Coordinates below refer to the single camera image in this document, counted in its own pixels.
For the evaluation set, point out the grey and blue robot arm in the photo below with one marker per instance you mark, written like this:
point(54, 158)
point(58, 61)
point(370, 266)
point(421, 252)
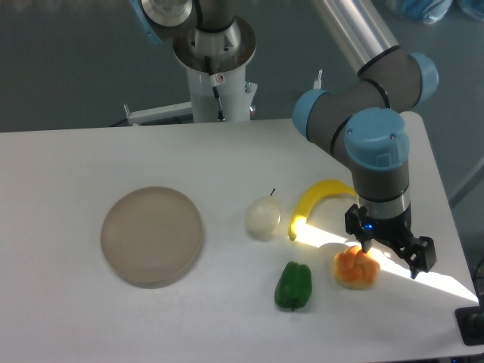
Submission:
point(361, 127)

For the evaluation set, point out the pale white pear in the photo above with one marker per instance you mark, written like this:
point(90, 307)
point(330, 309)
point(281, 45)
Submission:
point(263, 216)

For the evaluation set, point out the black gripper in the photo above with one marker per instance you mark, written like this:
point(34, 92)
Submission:
point(418, 252)

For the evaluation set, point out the beige round plate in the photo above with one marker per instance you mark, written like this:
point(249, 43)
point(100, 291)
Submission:
point(152, 236)

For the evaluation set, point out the black device at table edge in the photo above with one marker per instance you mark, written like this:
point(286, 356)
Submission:
point(470, 323)

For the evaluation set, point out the blue plastic bag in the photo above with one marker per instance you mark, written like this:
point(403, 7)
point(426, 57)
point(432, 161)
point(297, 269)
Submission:
point(430, 12)

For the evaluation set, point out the green bell pepper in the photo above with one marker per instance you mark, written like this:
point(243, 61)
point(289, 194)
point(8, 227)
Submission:
point(294, 288)

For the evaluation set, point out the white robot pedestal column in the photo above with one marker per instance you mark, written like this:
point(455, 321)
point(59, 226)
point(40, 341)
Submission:
point(215, 65)

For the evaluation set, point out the orange bread roll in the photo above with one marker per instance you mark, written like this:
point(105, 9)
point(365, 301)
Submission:
point(354, 269)

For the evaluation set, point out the yellow banana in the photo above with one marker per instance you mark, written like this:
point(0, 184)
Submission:
point(311, 198)

